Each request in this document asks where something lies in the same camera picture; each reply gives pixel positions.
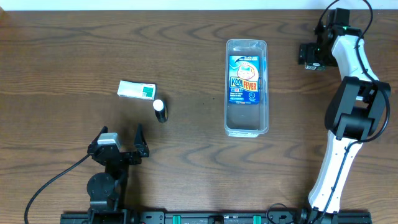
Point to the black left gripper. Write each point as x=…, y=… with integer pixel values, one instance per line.
x=125, y=153

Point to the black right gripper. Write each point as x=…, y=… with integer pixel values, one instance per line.
x=308, y=54

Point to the dark bottle white cap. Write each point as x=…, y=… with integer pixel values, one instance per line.
x=160, y=110

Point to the white green Panadol box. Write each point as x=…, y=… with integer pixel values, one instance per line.
x=144, y=91

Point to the blue Kool Fever box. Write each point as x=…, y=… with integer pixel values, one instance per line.
x=243, y=79

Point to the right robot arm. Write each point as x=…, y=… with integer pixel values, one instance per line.
x=358, y=113

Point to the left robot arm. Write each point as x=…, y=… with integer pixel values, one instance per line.
x=107, y=189

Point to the clear plastic container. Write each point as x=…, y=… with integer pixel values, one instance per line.
x=242, y=120

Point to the black mounting rail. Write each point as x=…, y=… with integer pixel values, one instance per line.
x=273, y=216

